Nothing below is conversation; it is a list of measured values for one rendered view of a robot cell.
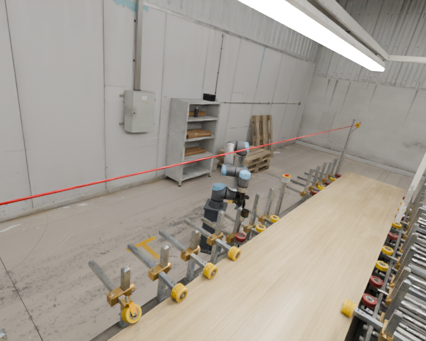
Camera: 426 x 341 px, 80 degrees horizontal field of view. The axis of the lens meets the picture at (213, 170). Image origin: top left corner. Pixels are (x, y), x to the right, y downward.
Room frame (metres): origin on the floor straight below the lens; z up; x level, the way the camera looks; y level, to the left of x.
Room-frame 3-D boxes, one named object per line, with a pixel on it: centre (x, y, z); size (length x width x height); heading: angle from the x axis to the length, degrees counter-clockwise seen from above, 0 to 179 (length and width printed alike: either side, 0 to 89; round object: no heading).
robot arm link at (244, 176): (1.90, -0.26, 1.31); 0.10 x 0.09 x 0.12; 179
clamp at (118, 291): (0.97, 0.38, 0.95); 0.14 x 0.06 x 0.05; 142
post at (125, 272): (0.99, 0.36, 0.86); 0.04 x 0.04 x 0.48; 52
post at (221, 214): (1.58, -0.10, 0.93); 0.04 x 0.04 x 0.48; 52
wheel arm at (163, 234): (1.38, 0.12, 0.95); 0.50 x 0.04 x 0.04; 52
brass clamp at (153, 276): (1.17, 0.22, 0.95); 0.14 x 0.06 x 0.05; 142
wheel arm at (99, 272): (1.04, 0.48, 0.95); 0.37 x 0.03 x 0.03; 52
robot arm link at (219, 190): (2.69, -0.11, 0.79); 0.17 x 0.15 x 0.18; 89
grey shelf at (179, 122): (4.77, 0.48, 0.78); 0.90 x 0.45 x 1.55; 142
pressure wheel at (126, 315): (0.88, 0.29, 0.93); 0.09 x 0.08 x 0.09; 52
